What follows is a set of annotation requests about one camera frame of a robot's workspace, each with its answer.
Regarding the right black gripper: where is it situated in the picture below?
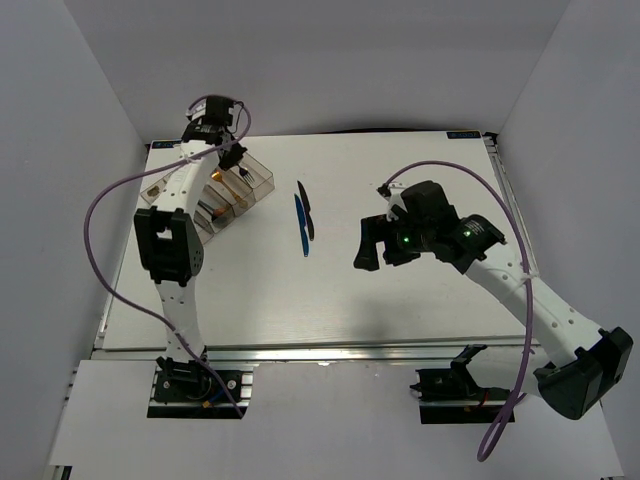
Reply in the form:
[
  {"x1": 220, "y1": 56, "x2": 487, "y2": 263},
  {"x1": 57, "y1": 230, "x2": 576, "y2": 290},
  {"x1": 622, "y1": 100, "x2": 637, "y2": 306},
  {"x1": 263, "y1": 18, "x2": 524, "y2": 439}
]
[{"x1": 353, "y1": 211, "x2": 434, "y2": 272}]

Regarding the blue knife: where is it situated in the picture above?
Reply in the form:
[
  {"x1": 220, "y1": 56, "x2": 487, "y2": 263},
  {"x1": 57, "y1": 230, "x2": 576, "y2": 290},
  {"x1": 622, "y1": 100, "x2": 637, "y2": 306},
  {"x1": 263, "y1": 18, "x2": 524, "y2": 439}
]
[{"x1": 294, "y1": 194, "x2": 310, "y2": 257}]

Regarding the black knife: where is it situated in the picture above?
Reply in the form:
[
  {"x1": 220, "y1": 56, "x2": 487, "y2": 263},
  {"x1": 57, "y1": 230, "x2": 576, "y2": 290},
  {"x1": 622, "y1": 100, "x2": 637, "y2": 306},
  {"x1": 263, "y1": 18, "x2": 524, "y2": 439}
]
[{"x1": 297, "y1": 181, "x2": 315, "y2": 241}]

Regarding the iridescent purple spoon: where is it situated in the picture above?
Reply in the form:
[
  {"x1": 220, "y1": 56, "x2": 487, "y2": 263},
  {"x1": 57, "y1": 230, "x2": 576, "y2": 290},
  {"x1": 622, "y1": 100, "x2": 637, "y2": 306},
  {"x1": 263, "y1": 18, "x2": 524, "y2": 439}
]
[{"x1": 198, "y1": 200, "x2": 228, "y2": 222}]

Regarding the gold fork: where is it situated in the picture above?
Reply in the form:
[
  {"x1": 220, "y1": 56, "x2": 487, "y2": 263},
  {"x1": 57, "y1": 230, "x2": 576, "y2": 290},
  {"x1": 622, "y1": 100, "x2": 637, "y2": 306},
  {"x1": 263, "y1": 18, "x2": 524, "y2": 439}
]
[{"x1": 211, "y1": 171, "x2": 248, "y2": 208}]

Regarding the iridescent green fork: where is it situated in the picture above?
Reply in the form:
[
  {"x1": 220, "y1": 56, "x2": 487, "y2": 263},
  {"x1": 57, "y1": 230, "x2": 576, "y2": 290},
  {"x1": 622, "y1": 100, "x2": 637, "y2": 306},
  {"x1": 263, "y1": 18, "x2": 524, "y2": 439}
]
[{"x1": 238, "y1": 166, "x2": 254, "y2": 185}]

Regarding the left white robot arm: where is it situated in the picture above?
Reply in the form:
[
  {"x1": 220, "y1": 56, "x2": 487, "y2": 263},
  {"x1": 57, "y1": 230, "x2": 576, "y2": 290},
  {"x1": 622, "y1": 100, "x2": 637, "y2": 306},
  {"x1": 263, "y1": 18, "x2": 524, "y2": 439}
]
[{"x1": 134, "y1": 95, "x2": 246, "y2": 363}]

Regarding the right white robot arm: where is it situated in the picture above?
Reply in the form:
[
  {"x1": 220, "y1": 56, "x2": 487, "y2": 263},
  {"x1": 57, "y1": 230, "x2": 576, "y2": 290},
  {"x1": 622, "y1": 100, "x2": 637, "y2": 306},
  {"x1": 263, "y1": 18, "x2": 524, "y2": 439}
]
[{"x1": 354, "y1": 180, "x2": 633, "y2": 420}]

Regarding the blue label sticker left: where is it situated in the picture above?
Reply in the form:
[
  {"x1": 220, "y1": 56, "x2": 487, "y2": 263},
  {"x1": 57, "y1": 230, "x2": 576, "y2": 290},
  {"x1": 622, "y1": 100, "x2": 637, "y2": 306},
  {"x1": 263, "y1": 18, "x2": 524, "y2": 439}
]
[{"x1": 150, "y1": 140, "x2": 181, "y2": 149}]

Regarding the blue label sticker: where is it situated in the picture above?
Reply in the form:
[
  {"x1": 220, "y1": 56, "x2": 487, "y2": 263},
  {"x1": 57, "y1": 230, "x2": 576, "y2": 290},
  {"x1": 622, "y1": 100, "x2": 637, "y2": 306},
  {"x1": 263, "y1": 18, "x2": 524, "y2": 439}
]
[
  {"x1": 150, "y1": 140, "x2": 181, "y2": 149},
  {"x1": 446, "y1": 130, "x2": 482, "y2": 140}
]

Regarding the clear plastic compartment organizer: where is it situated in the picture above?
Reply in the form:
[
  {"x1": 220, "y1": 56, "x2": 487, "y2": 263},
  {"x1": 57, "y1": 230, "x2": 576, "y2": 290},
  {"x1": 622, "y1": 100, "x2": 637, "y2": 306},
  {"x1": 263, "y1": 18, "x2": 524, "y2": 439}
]
[{"x1": 134, "y1": 150, "x2": 275, "y2": 247}]

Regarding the blue label sticker right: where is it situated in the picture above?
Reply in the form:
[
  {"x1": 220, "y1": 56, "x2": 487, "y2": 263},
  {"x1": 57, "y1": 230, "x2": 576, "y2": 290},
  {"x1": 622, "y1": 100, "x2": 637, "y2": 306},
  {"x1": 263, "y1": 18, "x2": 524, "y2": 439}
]
[{"x1": 446, "y1": 130, "x2": 482, "y2": 140}]

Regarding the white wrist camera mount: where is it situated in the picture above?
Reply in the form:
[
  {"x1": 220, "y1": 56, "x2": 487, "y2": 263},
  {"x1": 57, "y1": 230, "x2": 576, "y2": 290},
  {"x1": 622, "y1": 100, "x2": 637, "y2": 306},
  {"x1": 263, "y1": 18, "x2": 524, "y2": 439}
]
[{"x1": 377, "y1": 182, "x2": 408, "y2": 222}]

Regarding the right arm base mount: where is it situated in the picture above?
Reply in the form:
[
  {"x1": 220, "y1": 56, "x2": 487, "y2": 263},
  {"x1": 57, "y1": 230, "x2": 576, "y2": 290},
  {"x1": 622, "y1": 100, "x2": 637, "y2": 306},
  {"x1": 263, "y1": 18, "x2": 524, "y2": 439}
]
[{"x1": 409, "y1": 344, "x2": 510, "y2": 425}]

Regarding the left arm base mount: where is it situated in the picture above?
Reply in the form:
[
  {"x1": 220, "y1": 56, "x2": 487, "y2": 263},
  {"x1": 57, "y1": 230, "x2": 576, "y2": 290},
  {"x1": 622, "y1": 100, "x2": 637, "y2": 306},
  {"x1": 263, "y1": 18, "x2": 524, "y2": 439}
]
[{"x1": 147, "y1": 356, "x2": 249, "y2": 420}]

